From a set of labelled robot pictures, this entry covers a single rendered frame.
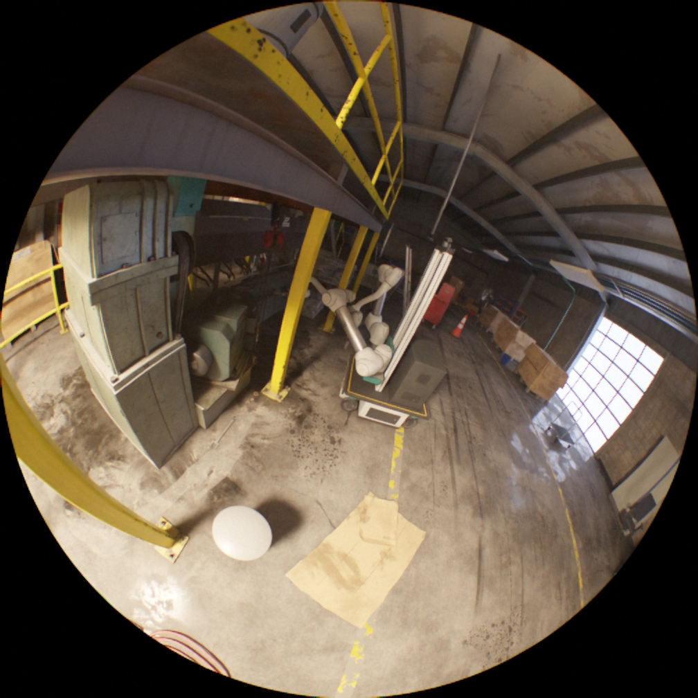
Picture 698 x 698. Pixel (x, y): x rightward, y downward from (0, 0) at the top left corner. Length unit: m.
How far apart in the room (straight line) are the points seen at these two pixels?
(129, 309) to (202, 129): 0.81
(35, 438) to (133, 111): 0.69
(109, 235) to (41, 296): 3.39
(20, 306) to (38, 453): 3.74
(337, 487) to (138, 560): 1.61
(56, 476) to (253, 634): 1.33
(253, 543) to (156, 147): 1.48
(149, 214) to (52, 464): 0.96
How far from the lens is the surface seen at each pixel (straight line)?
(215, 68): 0.83
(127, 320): 1.20
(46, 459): 0.72
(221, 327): 1.53
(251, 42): 0.79
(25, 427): 0.66
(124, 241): 1.10
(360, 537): 1.77
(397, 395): 2.14
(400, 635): 1.97
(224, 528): 1.29
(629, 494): 7.40
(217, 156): 0.76
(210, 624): 1.74
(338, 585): 1.72
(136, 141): 0.62
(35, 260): 4.23
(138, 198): 1.14
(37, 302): 4.39
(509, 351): 8.40
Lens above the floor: 1.64
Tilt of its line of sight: 30 degrees down
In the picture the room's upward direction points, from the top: 23 degrees clockwise
